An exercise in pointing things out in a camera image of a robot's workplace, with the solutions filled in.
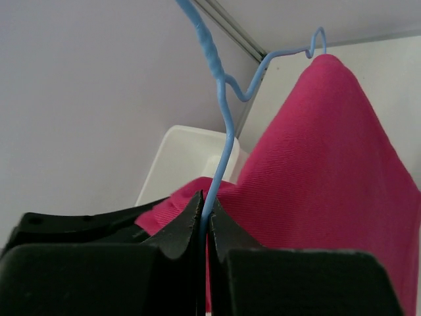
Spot light blue wire hanger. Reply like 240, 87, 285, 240
177, 0, 327, 315

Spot pink trousers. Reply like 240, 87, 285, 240
135, 53, 421, 316

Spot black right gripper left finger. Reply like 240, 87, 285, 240
1, 192, 205, 315

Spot white plastic bin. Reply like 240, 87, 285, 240
135, 124, 241, 207

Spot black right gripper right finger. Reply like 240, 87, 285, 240
207, 202, 403, 315

